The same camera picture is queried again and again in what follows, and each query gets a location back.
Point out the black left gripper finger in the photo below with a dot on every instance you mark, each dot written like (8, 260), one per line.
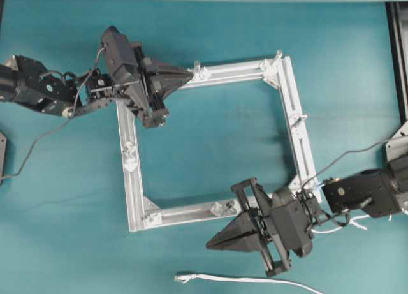
(161, 86)
(155, 68)

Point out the black aluminium rail right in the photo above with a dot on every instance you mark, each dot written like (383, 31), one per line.
(397, 26)

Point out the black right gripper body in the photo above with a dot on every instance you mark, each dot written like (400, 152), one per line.
(252, 196)

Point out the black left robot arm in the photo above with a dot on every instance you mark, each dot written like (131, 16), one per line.
(28, 83)

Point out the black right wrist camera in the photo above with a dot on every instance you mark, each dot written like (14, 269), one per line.
(291, 222)

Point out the black base plate left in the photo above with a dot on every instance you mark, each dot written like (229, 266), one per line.
(3, 146)

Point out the square aluminium extrusion frame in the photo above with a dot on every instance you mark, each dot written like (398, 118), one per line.
(144, 214)

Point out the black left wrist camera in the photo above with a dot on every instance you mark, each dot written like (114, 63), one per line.
(119, 55)

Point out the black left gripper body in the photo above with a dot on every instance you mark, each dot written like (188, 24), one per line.
(136, 97)

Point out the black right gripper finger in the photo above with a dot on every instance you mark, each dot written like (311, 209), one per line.
(243, 223)
(247, 242)

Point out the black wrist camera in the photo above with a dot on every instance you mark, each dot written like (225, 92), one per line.
(119, 55)
(291, 222)

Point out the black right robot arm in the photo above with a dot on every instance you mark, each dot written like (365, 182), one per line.
(377, 192)

